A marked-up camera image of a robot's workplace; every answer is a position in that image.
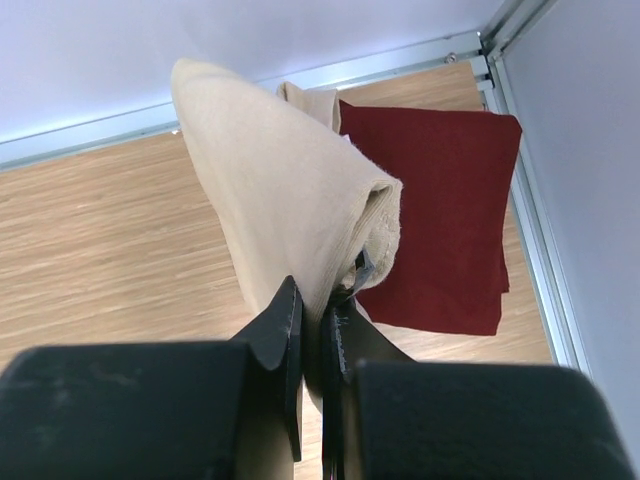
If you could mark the beige t shirt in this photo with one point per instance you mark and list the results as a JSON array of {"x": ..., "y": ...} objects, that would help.
[{"x": 295, "y": 199}]

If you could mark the folded dark red shirt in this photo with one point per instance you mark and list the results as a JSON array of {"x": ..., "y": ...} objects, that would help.
[{"x": 456, "y": 168}]

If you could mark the right aluminium frame post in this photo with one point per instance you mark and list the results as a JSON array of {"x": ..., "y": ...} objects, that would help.
[{"x": 509, "y": 25}]

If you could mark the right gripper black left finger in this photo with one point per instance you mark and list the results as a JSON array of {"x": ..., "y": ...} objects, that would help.
[{"x": 214, "y": 409}]

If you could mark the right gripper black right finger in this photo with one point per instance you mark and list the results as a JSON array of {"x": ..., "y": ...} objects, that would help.
[{"x": 387, "y": 416}]

